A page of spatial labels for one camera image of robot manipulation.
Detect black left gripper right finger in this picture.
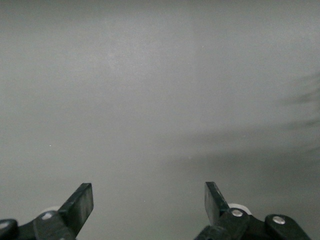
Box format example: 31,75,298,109
193,181,312,240

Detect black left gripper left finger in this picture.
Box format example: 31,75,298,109
0,182,95,240

